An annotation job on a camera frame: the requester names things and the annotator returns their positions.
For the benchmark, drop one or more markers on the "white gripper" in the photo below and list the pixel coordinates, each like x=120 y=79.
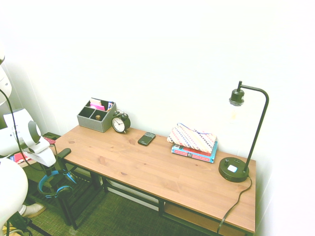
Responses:
x=45 y=157

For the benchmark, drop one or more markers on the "black and blue headphones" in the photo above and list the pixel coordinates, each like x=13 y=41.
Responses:
x=61 y=190

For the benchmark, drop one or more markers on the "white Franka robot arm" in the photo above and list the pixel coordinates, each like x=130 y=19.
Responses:
x=11 y=186

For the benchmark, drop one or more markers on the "black headphone hanger hook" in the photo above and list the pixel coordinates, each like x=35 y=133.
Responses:
x=64 y=152

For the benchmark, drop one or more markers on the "small maroon object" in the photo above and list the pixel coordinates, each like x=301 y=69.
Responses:
x=49 y=140

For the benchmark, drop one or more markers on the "red and white book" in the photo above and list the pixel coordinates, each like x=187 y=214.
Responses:
x=18 y=157

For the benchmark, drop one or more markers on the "small black box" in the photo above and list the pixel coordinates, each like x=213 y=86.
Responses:
x=50 y=135

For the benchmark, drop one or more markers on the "black chair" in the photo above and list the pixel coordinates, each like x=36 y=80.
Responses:
x=81 y=186

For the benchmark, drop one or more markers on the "white shoe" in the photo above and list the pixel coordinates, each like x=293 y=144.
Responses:
x=34 y=210

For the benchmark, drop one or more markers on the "grey desk organizer box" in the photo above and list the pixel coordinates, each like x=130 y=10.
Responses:
x=94 y=124

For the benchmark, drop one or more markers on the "small brass knob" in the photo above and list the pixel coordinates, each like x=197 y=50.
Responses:
x=98 y=117

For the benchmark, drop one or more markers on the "pink sticky notes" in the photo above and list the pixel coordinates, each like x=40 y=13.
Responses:
x=96 y=105

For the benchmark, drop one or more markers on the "black alarm clock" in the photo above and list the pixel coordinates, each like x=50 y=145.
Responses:
x=119 y=124

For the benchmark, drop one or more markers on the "small card packs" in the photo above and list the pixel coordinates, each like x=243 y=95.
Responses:
x=110 y=105

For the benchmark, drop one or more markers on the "black phone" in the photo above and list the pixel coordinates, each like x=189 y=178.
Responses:
x=146 y=139

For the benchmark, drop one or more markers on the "red book under pouch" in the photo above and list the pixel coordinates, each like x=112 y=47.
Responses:
x=187 y=150

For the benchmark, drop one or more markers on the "striped fabric pouch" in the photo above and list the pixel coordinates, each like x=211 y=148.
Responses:
x=192 y=138

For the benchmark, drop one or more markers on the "blue book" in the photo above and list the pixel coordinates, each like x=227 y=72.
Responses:
x=197 y=156

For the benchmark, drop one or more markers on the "black desk lamp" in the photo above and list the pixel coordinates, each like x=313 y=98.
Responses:
x=232 y=170

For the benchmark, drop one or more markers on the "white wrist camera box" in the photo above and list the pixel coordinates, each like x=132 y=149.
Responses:
x=39 y=145

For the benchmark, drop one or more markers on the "wooden desk with black frame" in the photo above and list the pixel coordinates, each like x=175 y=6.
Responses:
x=152 y=169

